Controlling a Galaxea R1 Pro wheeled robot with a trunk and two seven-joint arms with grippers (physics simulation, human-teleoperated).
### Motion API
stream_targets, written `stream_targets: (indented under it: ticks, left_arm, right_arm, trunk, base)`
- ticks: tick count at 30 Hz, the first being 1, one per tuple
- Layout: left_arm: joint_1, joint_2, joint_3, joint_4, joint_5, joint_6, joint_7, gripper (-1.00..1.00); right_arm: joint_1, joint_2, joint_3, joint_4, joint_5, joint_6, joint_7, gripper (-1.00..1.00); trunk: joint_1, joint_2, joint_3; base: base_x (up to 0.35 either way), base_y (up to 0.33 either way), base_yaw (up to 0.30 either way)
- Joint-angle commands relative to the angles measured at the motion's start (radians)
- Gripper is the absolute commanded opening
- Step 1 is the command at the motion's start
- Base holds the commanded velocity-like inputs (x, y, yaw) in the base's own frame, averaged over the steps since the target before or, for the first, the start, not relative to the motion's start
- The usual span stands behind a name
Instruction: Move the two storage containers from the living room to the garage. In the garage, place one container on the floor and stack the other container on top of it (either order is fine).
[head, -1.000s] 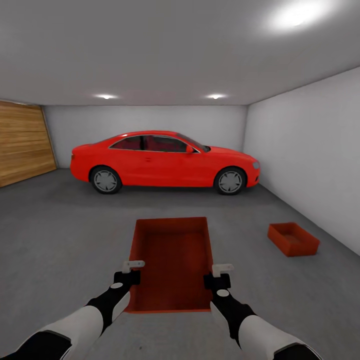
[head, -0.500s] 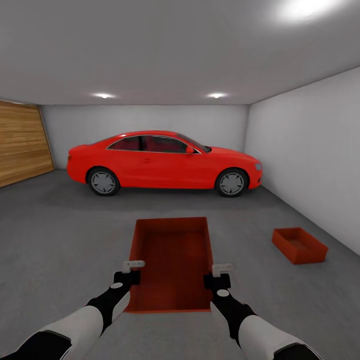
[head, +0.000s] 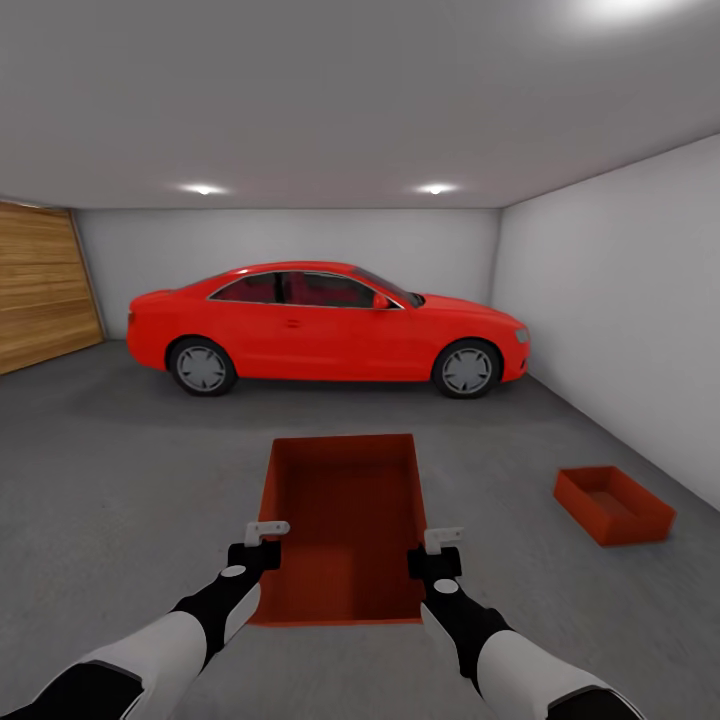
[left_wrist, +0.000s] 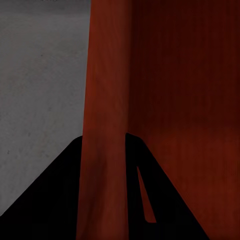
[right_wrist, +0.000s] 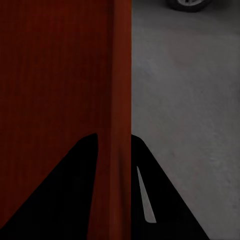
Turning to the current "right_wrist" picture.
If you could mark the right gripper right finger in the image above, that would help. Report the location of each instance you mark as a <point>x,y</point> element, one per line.
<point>174,219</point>

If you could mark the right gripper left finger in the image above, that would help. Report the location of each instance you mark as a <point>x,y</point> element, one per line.
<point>59,209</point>

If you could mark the storage box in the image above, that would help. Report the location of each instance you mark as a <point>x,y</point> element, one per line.
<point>66,73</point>

